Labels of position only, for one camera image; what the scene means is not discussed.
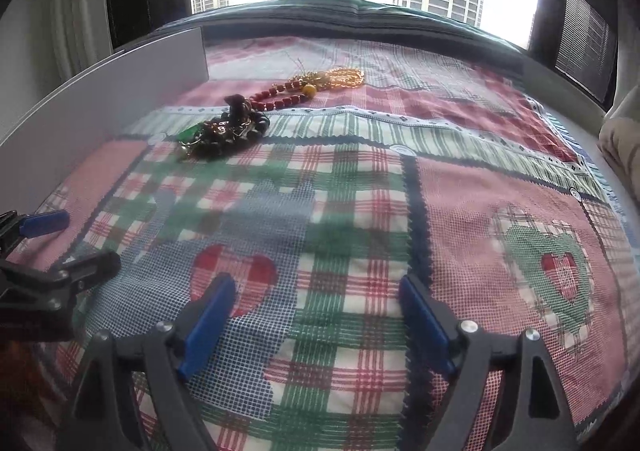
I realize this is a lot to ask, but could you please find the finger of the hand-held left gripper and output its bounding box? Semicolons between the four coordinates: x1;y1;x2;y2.
0;250;122;332
0;209;71;257

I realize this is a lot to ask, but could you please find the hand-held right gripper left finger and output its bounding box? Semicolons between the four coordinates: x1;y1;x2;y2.
55;272;237;451

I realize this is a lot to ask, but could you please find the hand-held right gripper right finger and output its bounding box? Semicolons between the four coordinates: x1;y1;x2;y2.
399;275;581;451

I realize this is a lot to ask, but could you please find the white box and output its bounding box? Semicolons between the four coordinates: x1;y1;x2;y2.
0;26;210;222

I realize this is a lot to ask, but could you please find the dark bead bracelet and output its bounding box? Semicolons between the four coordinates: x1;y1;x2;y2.
182;111;272;161

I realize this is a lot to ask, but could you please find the black strap wristwatch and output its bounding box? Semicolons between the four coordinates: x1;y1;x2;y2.
224;94;252;118

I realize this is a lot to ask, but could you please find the red bead bracelet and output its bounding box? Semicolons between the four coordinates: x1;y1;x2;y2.
249;81;318;113

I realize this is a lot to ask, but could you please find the golden bead necklace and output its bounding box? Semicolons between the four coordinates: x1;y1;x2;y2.
315;66;366;89

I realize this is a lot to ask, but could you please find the plaid patchwork blanket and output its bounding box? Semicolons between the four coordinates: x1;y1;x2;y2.
10;34;640;451

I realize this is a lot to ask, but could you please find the pile of clothes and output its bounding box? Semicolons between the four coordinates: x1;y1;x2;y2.
597;116;640;202

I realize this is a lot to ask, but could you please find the white curtain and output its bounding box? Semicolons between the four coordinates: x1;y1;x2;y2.
607;76;640;122

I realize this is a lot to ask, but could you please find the louvred window vent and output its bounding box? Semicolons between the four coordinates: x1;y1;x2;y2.
555;0;618;104

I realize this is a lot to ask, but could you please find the dark green folded blanket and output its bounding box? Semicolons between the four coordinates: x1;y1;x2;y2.
165;0;521;52

